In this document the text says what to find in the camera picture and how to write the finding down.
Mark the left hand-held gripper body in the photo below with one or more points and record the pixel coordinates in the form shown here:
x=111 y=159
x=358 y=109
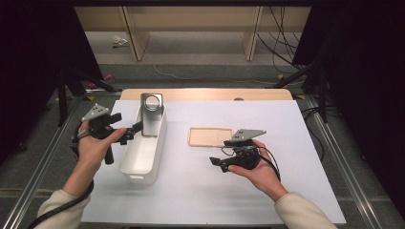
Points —
x=98 y=127

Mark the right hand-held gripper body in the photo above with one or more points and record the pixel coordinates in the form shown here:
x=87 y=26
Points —
x=248 y=157

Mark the beige phone case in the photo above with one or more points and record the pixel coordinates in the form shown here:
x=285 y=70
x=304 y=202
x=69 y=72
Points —
x=205 y=137

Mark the white plastic storage box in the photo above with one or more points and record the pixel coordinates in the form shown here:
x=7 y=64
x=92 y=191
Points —
x=143 y=156

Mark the person's right hand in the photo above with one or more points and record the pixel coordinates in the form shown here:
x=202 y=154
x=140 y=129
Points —
x=264 y=175

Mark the person's left hand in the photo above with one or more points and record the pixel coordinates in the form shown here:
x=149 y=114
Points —
x=90 y=149

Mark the white table board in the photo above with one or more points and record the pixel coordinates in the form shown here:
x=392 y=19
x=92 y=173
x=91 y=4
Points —
x=207 y=197

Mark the pink object on floor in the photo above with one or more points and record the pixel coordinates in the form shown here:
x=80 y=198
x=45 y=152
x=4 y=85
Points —
x=106 y=79

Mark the dark round table grommet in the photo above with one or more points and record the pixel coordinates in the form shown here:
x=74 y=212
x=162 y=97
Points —
x=238 y=99

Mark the black metal stand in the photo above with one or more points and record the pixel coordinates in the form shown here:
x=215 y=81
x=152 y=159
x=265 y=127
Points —
x=62 y=95
x=323 y=95

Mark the wooden table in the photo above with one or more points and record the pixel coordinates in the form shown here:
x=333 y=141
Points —
x=207 y=94

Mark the white crumpled paper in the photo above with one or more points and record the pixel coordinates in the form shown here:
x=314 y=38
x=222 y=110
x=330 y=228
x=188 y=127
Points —
x=120 y=40

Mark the dark curtain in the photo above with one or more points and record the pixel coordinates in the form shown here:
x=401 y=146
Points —
x=366 y=63
x=31 y=47

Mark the beige wooden shelf unit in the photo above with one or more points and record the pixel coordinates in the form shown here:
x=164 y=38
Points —
x=191 y=19

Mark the metal floor rail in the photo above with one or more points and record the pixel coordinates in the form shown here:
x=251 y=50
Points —
x=38 y=171
x=344 y=165

